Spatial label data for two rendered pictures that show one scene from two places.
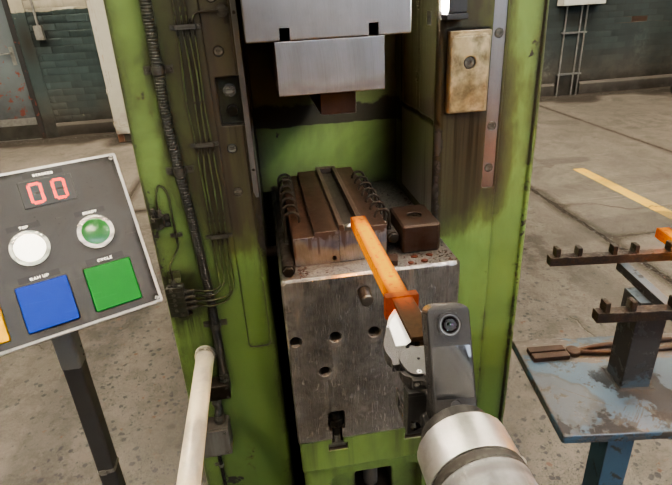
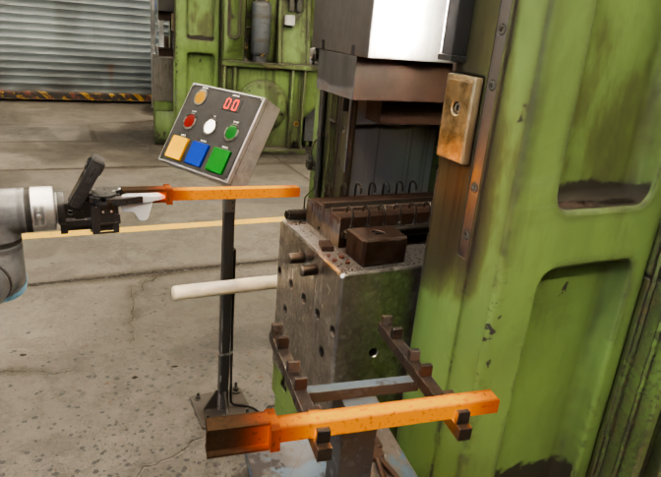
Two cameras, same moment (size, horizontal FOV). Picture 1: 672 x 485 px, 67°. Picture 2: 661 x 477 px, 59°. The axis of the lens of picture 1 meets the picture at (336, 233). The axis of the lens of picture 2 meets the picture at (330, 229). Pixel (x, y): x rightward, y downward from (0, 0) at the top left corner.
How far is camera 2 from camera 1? 1.45 m
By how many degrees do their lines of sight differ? 65
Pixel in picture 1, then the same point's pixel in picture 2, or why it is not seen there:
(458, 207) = (438, 263)
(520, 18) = (514, 74)
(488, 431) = (38, 190)
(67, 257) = (215, 138)
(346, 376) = (291, 325)
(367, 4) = (352, 29)
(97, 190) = (246, 113)
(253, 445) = not seen: hidden behind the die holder
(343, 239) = (323, 215)
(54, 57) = not seen: outside the picture
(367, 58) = (347, 72)
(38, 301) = (194, 149)
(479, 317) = not seen: hidden behind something
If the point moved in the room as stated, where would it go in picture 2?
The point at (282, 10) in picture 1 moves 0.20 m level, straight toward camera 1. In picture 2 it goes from (324, 28) to (242, 20)
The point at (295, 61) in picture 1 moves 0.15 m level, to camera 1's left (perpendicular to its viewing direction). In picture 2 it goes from (324, 64) to (307, 59)
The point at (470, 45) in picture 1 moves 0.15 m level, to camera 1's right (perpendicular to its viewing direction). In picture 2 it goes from (457, 89) to (501, 101)
